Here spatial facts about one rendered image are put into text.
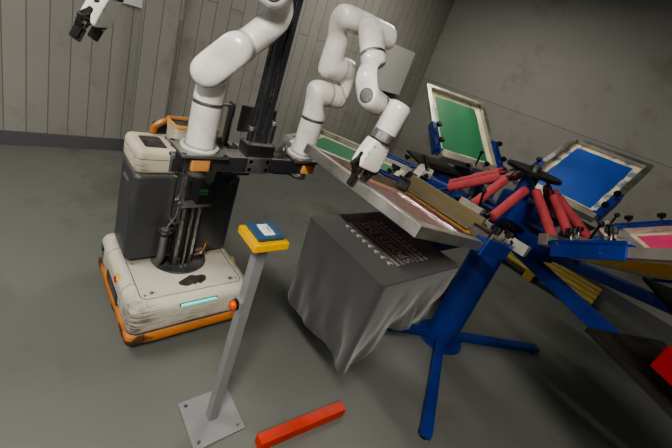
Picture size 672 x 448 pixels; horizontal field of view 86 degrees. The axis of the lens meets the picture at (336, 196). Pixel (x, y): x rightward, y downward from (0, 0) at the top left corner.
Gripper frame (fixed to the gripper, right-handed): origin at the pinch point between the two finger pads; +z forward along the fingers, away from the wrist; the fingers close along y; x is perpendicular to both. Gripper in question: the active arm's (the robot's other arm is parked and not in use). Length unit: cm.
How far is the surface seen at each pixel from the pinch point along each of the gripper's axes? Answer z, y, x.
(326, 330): 59, -20, 7
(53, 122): 111, 35, -303
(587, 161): -77, -243, -7
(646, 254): -25, -64, 68
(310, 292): 52, -18, -7
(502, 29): -221, -381, -226
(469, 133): -53, -189, -78
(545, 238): -13, -87, 36
